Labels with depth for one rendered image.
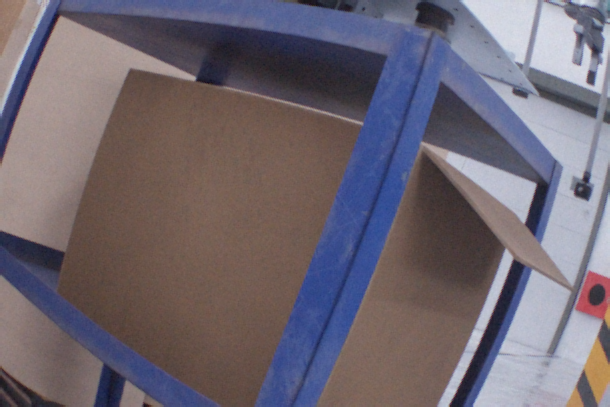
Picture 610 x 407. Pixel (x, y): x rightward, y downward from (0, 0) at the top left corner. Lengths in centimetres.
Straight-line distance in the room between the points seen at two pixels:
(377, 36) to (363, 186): 13
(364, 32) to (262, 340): 29
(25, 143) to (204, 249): 82
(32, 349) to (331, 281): 94
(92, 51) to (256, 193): 76
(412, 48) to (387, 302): 24
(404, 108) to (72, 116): 90
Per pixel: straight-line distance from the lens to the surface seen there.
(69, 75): 157
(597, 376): 654
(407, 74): 72
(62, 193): 150
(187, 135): 93
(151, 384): 82
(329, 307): 71
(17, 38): 317
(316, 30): 79
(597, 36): 203
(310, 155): 83
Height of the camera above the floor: 72
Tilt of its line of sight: 1 degrees up
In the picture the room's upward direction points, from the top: 21 degrees clockwise
